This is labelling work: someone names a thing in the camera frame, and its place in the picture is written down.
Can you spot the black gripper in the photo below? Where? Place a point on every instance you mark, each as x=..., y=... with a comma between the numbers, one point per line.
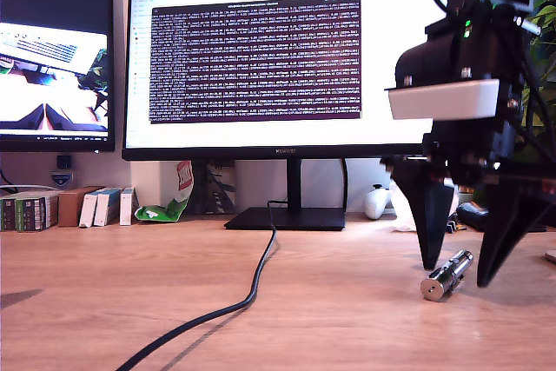
x=473, y=149

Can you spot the metallic silver laser pointer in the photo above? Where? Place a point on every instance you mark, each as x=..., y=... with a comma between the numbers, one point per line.
x=434, y=289

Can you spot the black leather wallet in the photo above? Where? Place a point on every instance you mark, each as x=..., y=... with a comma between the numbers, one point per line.
x=471, y=214

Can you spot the black and yellow clip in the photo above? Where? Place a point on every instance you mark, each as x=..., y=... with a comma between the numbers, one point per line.
x=454, y=227

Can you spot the crumpled white plastic bag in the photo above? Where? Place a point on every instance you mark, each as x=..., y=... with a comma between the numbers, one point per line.
x=404, y=215

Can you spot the white game controller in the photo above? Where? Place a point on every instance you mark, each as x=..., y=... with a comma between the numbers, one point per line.
x=373, y=206

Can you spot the green leafy potted plant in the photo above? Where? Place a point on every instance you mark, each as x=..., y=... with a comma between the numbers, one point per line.
x=548, y=47

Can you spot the large black Huawei monitor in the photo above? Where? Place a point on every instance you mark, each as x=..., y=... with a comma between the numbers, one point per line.
x=260, y=132

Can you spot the dark patterned carton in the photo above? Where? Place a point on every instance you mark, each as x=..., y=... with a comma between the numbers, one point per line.
x=221, y=190

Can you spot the green and red snack bag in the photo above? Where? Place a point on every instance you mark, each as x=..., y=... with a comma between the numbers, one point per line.
x=160, y=212

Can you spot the small white and blue box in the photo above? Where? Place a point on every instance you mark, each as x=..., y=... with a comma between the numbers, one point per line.
x=87, y=212
x=125, y=208
x=102, y=210

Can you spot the brown cardboard box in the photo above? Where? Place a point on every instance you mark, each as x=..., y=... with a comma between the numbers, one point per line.
x=69, y=208

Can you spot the small black cube device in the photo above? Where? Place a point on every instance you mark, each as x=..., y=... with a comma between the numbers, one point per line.
x=64, y=162

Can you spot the blue shield badge sticker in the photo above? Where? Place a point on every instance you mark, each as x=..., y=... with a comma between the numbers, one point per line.
x=61, y=178

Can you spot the green printed box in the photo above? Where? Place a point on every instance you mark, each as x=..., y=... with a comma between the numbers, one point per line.
x=32, y=214
x=7, y=214

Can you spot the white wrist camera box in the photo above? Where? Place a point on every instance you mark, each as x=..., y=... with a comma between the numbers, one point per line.
x=443, y=99

